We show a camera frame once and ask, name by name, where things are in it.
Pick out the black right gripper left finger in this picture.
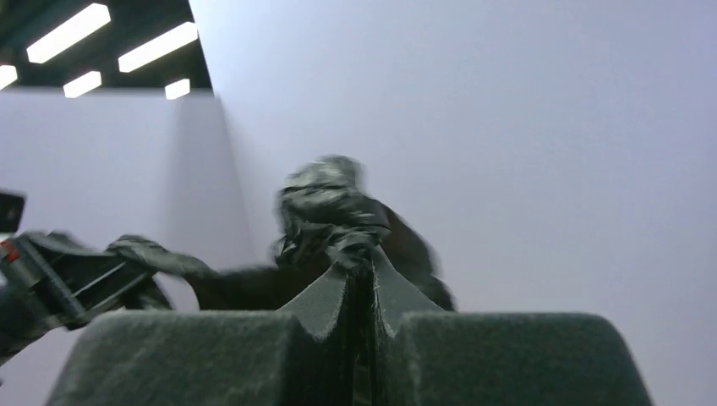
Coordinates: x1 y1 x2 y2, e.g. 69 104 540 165
48 268 356 406

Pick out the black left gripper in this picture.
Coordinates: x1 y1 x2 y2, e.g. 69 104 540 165
1 232 171 363

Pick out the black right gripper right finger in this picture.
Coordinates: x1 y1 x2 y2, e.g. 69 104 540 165
371 250 652 406

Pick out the black plastic trash bag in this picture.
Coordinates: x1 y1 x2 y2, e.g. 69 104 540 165
107 155 455 310

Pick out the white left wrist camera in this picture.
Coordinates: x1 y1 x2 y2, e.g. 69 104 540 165
0 189 27 234

